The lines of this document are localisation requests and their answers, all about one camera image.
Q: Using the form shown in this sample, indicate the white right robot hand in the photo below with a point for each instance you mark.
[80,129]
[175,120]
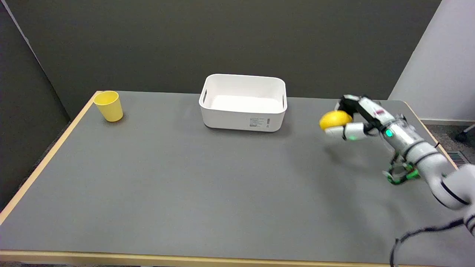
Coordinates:
[374,115]

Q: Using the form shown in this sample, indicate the yellow lemon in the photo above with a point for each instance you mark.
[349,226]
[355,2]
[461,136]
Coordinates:
[334,119]

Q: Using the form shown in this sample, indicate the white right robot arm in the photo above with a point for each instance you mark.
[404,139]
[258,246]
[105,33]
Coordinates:
[434,167]

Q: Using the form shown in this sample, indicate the white plastic storage box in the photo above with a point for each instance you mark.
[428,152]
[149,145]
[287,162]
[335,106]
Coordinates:
[243,102]

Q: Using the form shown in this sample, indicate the black chair caster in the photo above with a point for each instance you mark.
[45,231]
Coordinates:
[464,135]

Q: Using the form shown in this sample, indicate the floor vent grille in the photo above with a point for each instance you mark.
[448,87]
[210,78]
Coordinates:
[458,158]

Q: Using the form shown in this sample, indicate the yellow plastic cup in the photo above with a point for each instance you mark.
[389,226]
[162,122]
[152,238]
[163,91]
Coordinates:
[108,106]

